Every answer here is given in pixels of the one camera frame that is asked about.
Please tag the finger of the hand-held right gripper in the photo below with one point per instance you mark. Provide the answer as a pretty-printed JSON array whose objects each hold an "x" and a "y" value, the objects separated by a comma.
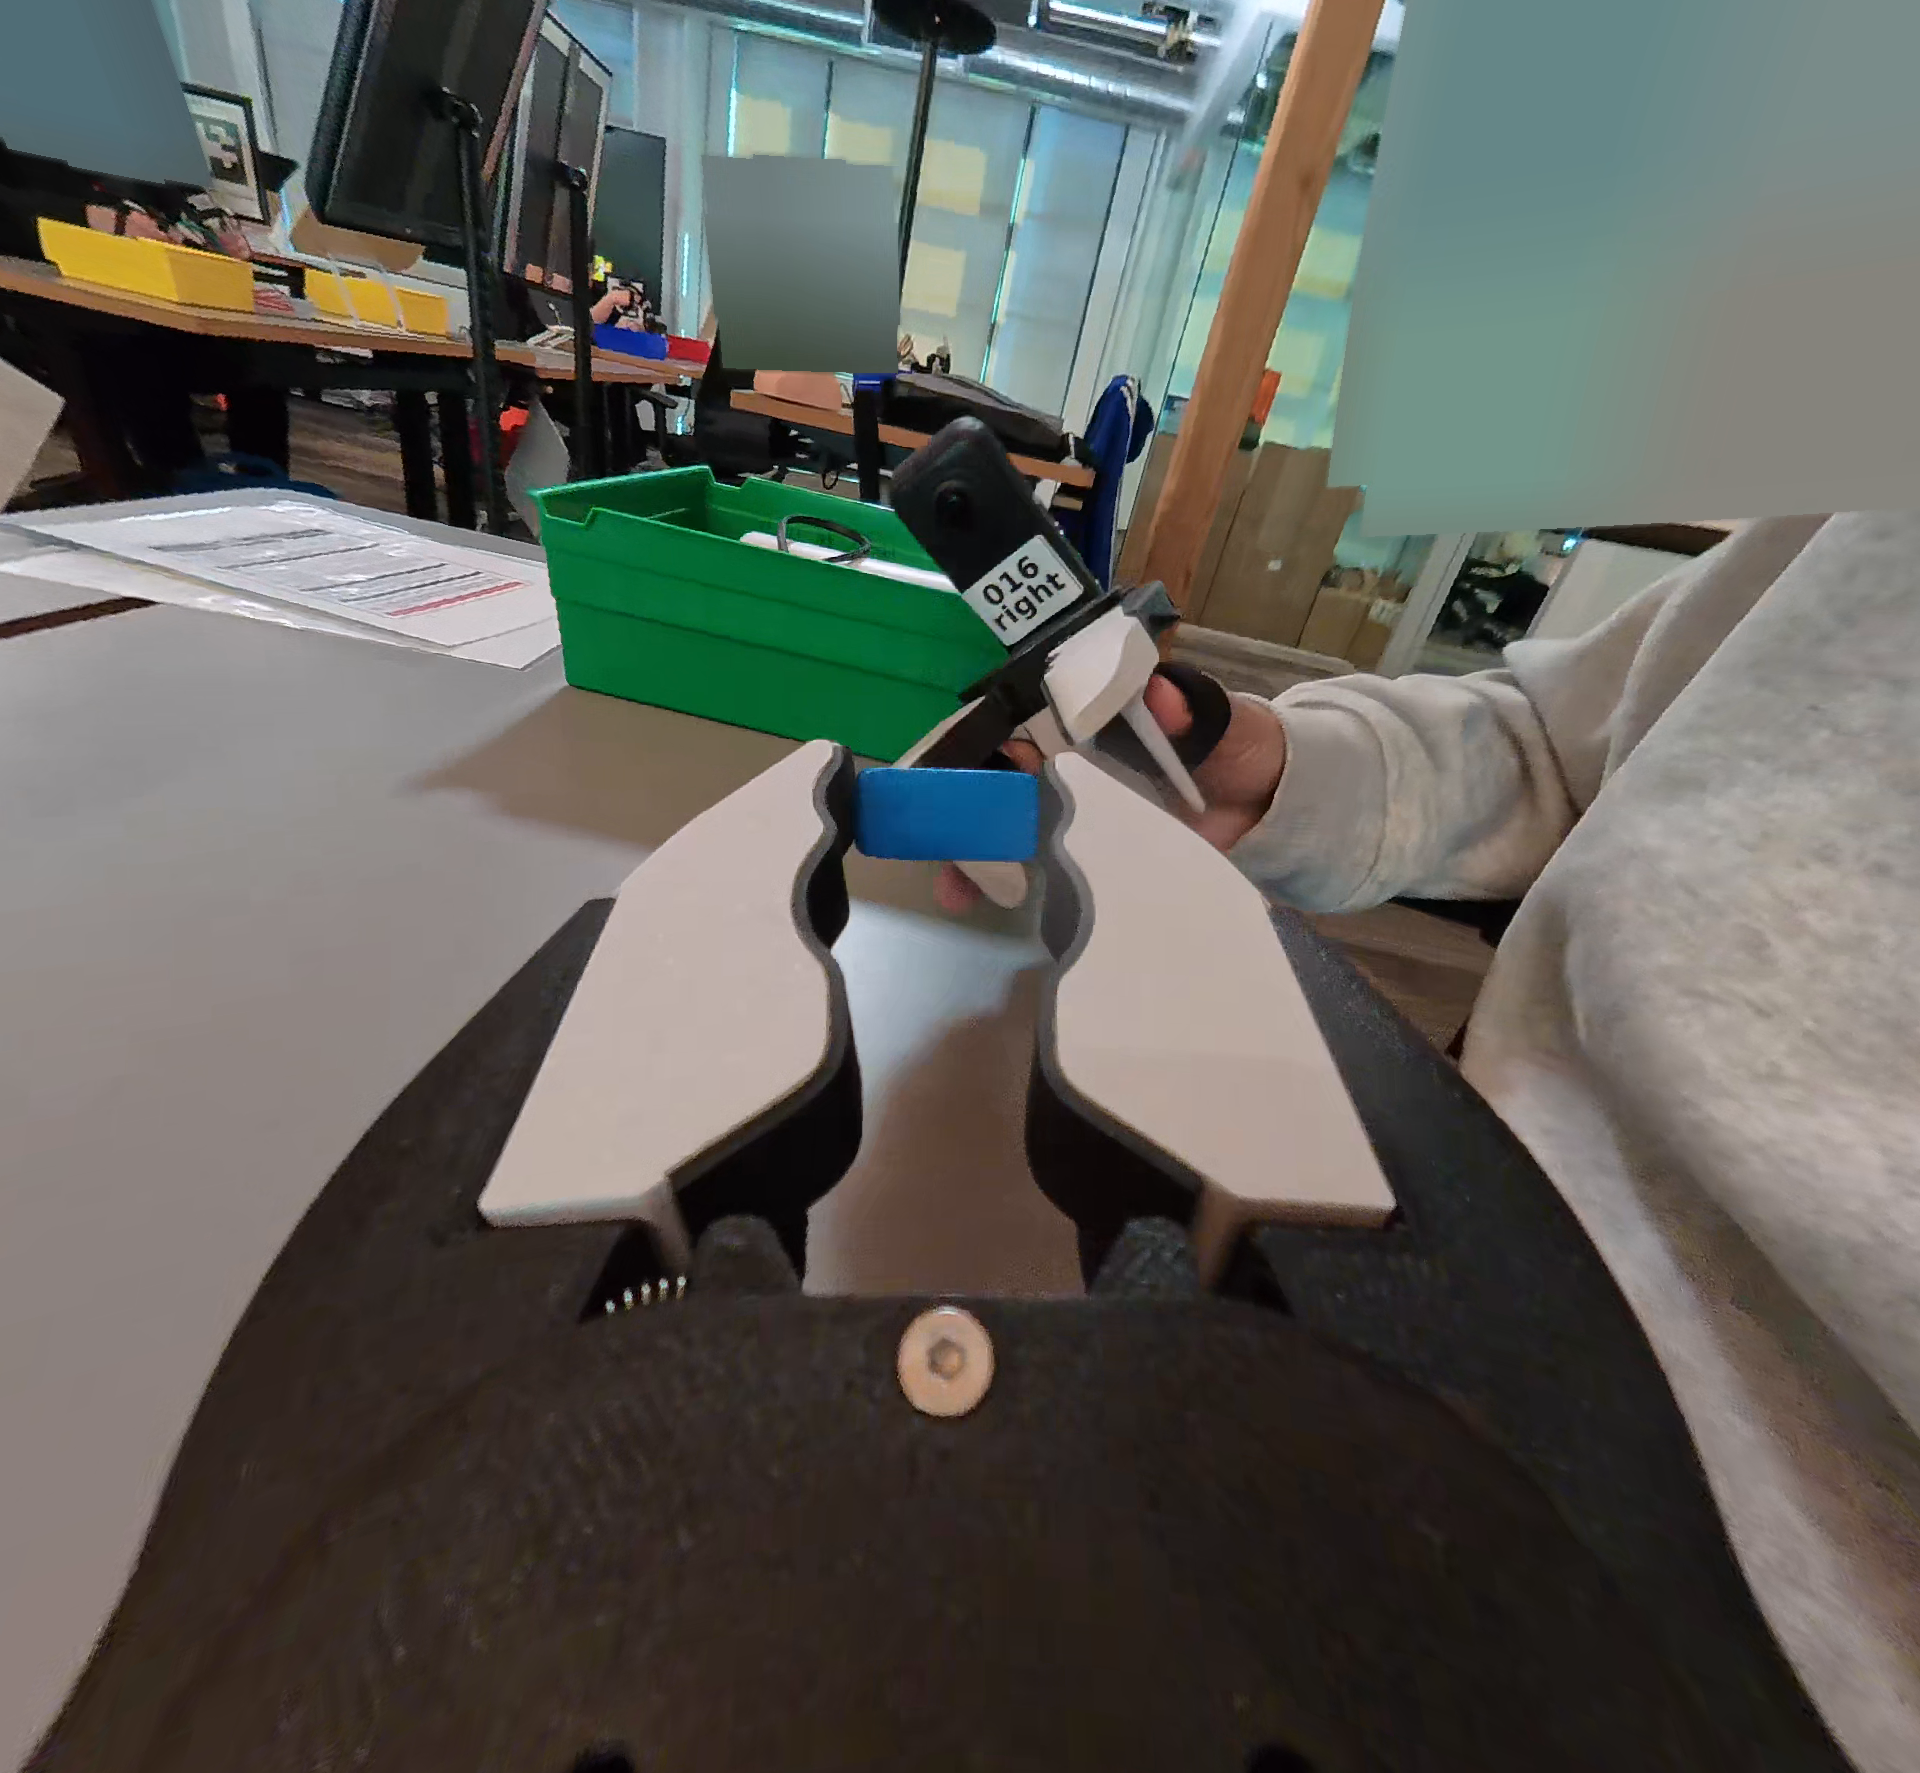
[
  {"x": 996, "y": 885},
  {"x": 1103, "y": 678}
]

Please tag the long wooden desk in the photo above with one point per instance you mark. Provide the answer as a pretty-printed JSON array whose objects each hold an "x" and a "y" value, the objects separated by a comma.
[{"x": 224, "y": 321}]

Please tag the cardboard boxes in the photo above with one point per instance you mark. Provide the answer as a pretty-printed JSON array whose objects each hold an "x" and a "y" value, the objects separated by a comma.
[{"x": 1275, "y": 545}]

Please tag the small blue bin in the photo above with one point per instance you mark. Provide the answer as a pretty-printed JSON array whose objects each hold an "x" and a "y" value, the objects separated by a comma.
[{"x": 630, "y": 342}]

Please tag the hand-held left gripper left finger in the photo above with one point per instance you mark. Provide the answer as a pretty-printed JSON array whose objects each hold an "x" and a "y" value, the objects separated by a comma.
[{"x": 675, "y": 1025}]

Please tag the person's right hand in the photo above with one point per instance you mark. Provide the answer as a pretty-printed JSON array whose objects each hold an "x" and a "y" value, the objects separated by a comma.
[{"x": 1253, "y": 784}]

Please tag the large yellow plastic bin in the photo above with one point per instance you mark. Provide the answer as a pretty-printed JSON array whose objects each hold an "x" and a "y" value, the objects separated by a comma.
[{"x": 149, "y": 273}]

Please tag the large black monitor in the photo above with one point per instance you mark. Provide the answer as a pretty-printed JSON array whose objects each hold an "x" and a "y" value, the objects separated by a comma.
[{"x": 419, "y": 78}]

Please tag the blue wooden block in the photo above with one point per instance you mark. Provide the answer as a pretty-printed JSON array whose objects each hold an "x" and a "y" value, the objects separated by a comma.
[{"x": 943, "y": 814}]

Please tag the wooden post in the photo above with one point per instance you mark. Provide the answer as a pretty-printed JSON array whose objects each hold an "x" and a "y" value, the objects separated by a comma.
[{"x": 1275, "y": 273}]

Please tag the black pole with disc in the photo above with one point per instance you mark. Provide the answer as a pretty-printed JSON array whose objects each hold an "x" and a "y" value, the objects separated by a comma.
[{"x": 929, "y": 12}]

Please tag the small framed marker sign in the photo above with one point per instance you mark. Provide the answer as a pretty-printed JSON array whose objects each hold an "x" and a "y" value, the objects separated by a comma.
[{"x": 224, "y": 154}]

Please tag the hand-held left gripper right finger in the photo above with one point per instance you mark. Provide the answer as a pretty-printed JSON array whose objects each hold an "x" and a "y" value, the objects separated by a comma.
[{"x": 1200, "y": 1039}]

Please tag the green plastic bin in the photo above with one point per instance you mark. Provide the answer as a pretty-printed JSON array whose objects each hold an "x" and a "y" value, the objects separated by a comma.
[{"x": 705, "y": 634}]

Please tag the printed paper sheet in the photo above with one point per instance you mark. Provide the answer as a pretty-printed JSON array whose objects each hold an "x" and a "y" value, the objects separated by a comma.
[{"x": 301, "y": 567}]

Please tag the small yellow plastic bin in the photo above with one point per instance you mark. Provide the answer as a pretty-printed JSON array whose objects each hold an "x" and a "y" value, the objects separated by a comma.
[
  {"x": 337, "y": 298},
  {"x": 423, "y": 311}
]

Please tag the blue jacket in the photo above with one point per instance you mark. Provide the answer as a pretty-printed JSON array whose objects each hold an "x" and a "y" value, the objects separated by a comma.
[{"x": 1113, "y": 455}]

